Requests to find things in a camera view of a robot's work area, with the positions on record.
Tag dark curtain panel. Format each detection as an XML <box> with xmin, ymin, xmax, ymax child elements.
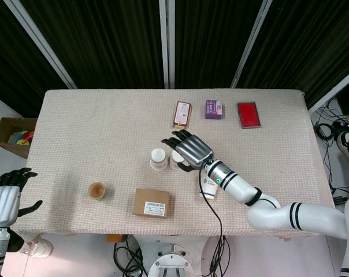
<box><xmin>237</xmin><ymin>0</ymin><xmax>349</xmax><ymax>109</ymax></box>
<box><xmin>174</xmin><ymin>0</ymin><xmax>263</xmax><ymax>89</ymax></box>
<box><xmin>20</xmin><ymin>0</ymin><xmax>165</xmax><ymax>89</ymax></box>
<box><xmin>0</xmin><ymin>0</ymin><xmax>68</xmax><ymax>118</ymax></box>

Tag black floor cable bundle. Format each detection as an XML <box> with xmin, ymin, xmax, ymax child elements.
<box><xmin>113</xmin><ymin>235</ymin><xmax>148</xmax><ymax>277</ymax></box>

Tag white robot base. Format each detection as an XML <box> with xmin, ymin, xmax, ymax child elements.
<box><xmin>125</xmin><ymin>234</ymin><xmax>233</xmax><ymax>277</ymax></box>

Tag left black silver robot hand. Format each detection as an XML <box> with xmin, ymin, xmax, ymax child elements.
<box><xmin>0</xmin><ymin>167</ymin><xmax>44</xmax><ymax>229</ymax></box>

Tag brown cardboard box white label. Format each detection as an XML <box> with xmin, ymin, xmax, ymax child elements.
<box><xmin>132</xmin><ymin>188</ymin><xmax>172</xmax><ymax>219</ymax></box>

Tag beige sneaker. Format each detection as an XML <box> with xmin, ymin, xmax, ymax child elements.
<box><xmin>20</xmin><ymin>233</ymin><xmax>53</xmax><ymax>259</ymax></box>

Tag purple small carton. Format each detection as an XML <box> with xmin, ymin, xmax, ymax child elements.
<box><xmin>204</xmin><ymin>99</ymin><xmax>224</xmax><ymax>120</ymax></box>

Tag colourful toy pile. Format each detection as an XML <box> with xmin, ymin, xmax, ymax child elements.
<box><xmin>8</xmin><ymin>130</ymin><xmax>35</xmax><ymax>145</ymax></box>

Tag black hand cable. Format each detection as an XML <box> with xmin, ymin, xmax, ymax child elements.
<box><xmin>198</xmin><ymin>166</ymin><xmax>232</xmax><ymax>277</ymax></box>

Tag brown green ceramic cup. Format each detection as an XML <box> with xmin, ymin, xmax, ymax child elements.
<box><xmin>87</xmin><ymin>181</ymin><xmax>106</xmax><ymax>201</ymax></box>

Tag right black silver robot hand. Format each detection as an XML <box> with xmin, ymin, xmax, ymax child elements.
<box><xmin>161</xmin><ymin>129</ymin><xmax>215</xmax><ymax>173</ymax></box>

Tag white black sneaker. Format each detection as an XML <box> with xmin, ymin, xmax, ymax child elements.
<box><xmin>337</xmin><ymin>126</ymin><xmax>349</xmax><ymax>169</ymax></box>

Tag white frame post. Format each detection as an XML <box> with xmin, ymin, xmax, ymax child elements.
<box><xmin>3</xmin><ymin>0</ymin><xmax>77</xmax><ymax>89</ymax></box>
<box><xmin>158</xmin><ymin>0</ymin><xmax>176</xmax><ymax>89</ymax></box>
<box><xmin>231</xmin><ymin>0</ymin><xmax>276</xmax><ymax>89</ymax></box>
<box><xmin>307</xmin><ymin>65</ymin><xmax>349</xmax><ymax>115</ymax></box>

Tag red flat case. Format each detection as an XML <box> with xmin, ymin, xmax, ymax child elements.
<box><xmin>236</xmin><ymin>102</ymin><xmax>262</xmax><ymax>129</ymax></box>

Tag beige waffle tablecloth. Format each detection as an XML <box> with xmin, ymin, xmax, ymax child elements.
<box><xmin>11</xmin><ymin>88</ymin><xmax>337</xmax><ymax>239</ymax></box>

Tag white paper cup blue print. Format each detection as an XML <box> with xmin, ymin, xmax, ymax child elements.
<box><xmin>169</xmin><ymin>150</ymin><xmax>184</xmax><ymax>171</ymax></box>
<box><xmin>149</xmin><ymin>148</ymin><xmax>168</xmax><ymax>171</ymax></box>
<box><xmin>199</xmin><ymin>174</ymin><xmax>221</xmax><ymax>200</ymax></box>

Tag black floor cable tangle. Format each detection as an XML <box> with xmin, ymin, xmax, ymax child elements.
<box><xmin>314</xmin><ymin>96</ymin><xmax>349</xmax><ymax>205</ymax></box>

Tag maroon printed packet box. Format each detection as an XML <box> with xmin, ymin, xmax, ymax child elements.
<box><xmin>172</xmin><ymin>100</ymin><xmax>192</xmax><ymax>129</ymax></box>

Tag open cardboard floor box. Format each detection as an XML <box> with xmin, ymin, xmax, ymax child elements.
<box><xmin>0</xmin><ymin>117</ymin><xmax>38</xmax><ymax>159</ymax></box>

